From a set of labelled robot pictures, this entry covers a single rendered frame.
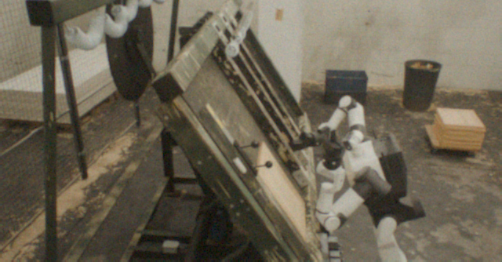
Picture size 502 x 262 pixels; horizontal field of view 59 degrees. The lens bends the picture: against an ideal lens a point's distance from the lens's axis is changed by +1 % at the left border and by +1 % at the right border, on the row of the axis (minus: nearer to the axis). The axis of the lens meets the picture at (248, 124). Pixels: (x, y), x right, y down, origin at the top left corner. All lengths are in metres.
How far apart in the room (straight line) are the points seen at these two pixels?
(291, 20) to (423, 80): 2.03
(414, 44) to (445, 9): 0.67
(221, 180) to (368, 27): 5.95
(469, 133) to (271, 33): 2.76
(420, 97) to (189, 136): 5.29
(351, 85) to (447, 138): 1.80
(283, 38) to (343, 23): 1.62
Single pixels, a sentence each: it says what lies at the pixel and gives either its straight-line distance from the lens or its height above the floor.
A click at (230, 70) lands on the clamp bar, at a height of 1.67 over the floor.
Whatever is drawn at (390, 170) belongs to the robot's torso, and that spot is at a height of 1.30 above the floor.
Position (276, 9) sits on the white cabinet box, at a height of 1.43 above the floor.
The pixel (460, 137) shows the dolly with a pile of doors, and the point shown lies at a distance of 5.58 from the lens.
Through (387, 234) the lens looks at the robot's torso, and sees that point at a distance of 2.63.
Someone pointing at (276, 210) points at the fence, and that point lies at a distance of 2.23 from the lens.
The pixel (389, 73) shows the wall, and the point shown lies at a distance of 7.80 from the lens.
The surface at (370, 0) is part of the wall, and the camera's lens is 7.50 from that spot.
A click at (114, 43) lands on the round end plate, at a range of 2.51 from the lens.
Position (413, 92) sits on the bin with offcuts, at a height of 0.28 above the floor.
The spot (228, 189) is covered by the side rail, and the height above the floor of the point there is 1.43.
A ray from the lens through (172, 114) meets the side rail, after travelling 1.78.
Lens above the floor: 2.44
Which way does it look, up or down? 24 degrees down
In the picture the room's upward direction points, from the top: straight up
